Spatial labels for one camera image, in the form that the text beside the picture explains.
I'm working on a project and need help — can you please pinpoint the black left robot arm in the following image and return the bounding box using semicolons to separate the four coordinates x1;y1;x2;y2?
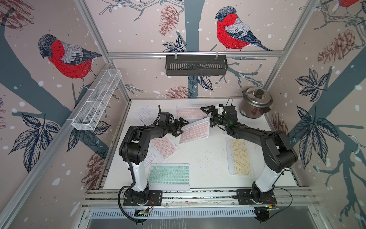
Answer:
118;111;190;207

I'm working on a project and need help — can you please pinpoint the black hanging wire basket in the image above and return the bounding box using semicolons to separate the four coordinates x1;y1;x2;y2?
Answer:
165;55;228;76

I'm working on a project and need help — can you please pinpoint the steel rice cooker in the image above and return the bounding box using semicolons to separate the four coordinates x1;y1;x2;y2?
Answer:
239;87;273;119

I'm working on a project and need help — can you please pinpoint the aluminium frame rail base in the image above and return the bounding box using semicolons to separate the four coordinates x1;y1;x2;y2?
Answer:
80;187;320;209

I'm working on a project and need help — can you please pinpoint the white keyboard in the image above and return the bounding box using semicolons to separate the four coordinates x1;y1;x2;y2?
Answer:
132;105;158;126

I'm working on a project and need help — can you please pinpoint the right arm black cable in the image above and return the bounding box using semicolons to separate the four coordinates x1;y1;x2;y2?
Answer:
267;168;294;219

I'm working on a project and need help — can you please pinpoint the white wire mesh basket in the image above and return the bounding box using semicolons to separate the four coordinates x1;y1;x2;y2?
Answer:
71;69;122;131

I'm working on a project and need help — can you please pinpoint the green keyboard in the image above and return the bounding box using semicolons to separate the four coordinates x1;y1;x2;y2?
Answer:
148;163;190;191

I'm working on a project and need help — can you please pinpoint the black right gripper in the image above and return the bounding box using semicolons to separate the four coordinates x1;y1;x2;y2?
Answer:
201;105;231;128

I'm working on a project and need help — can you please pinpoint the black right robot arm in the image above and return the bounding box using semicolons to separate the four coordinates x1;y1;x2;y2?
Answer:
200;106;298;204

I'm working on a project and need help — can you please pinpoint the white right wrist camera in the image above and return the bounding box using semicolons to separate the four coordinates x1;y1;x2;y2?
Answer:
215;104;225;115

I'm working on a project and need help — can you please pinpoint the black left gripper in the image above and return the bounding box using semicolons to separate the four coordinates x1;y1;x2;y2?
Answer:
165;117;189;137

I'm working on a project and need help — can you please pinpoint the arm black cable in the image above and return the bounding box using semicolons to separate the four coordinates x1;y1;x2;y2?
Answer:
118;128;152;224
267;168;294;219

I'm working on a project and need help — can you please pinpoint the pink keyboard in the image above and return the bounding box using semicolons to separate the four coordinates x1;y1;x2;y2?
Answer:
176;104;207;121
149;136;179;163
179;117;210;144

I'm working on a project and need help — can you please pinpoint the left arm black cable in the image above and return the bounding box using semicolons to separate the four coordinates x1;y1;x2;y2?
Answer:
118;128;152;224

